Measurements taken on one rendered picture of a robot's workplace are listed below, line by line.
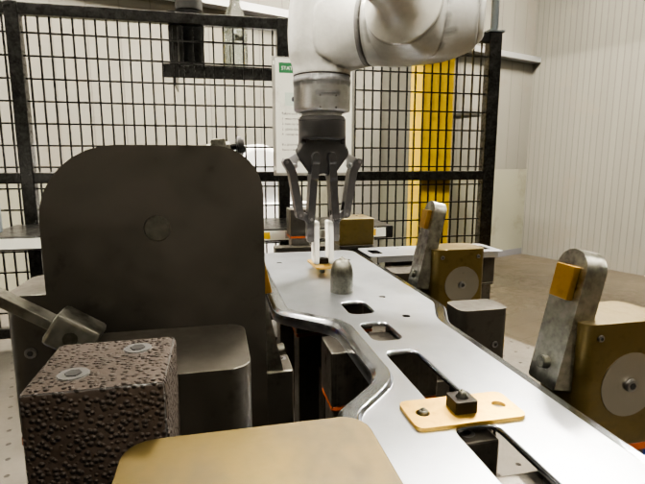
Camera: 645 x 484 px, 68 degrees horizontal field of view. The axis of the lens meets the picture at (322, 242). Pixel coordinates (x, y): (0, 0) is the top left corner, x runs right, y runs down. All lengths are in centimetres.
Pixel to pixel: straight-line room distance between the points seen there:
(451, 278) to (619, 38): 566
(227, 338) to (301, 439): 11
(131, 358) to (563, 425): 29
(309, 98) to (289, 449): 62
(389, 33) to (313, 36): 13
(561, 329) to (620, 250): 571
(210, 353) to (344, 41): 55
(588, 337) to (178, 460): 37
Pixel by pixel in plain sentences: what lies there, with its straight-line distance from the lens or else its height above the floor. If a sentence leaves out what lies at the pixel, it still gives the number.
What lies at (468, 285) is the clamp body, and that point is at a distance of 80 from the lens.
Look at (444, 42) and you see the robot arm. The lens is 70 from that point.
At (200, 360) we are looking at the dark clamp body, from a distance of 26.
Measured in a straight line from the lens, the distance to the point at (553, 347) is 48.
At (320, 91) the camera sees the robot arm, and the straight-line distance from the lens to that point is 74.
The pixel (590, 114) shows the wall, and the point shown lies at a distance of 634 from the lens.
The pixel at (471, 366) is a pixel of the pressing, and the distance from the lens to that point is 46.
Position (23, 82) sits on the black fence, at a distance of 139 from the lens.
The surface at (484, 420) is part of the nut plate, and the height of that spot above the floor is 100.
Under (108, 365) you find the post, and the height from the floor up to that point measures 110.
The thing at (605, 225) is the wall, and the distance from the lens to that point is 622.
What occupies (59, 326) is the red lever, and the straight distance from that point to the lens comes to 30.
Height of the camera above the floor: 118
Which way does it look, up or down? 9 degrees down
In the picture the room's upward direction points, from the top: straight up
